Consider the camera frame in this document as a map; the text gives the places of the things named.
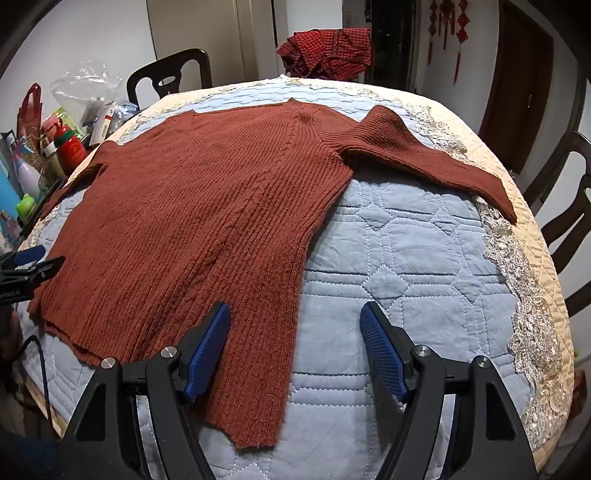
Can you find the white plastic bottle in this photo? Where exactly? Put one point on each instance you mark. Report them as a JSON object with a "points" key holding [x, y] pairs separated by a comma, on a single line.
{"points": [[27, 177]]}

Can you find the glass jar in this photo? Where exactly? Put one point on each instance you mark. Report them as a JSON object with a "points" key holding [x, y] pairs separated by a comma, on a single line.
{"points": [[51, 164]]}

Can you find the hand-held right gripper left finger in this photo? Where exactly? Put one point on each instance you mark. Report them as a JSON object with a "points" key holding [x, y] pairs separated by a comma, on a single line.
{"points": [[210, 341]]}

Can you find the red bottle with antler cap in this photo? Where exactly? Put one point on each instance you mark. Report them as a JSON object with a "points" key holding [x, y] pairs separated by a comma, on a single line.
{"points": [[71, 150]]}

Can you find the red plaid shirt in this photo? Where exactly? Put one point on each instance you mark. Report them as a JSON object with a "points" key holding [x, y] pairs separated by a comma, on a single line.
{"points": [[323, 50]]}

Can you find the blue beige quilted blanket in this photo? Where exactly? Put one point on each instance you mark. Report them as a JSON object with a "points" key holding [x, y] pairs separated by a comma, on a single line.
{"points": [[415, 258]]}

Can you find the brown wooden door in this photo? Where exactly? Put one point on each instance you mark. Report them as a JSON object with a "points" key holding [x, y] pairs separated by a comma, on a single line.
{"points": [[517, 92]]}

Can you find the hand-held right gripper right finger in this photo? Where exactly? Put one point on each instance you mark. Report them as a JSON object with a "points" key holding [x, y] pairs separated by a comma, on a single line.
{"points": [[383, 350]]}

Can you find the clear plastic bag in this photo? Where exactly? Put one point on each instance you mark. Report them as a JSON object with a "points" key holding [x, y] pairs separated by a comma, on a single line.
{"points": [[83, 87]]}

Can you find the teal box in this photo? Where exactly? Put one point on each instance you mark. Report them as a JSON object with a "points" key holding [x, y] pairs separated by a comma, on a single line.
{"points": [[5, 194]]}

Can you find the rust brown knitted sweater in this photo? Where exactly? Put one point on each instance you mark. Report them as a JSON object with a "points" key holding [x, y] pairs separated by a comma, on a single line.
{"points": [[194, 207]]}

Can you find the green cup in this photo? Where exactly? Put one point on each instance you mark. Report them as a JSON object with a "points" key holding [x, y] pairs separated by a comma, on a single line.
{"points": [[27, 206]]}

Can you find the white cardboard box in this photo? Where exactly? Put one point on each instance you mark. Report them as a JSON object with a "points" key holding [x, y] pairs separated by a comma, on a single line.
{"points": [[101, 123]]}

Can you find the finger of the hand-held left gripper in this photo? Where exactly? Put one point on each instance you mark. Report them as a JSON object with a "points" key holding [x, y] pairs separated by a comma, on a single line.
{"points": [[44, 269], [28, 254]]}

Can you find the red Chinese knot decoration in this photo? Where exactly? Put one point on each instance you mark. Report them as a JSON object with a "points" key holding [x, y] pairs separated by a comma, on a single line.
{"points": [[446, 18], [461, 32], [432, 27]]}

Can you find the dark wooden chair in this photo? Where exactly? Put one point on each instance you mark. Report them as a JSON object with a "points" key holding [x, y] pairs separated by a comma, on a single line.
{"points": [[184, 62], [577, 152]]}

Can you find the pink green box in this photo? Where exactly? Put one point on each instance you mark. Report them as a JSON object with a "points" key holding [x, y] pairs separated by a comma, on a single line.
{"points": [[62, 117]]}

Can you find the red gift bag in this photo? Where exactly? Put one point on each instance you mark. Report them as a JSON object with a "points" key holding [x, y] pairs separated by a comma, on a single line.
{"points": [[30, 110]]}

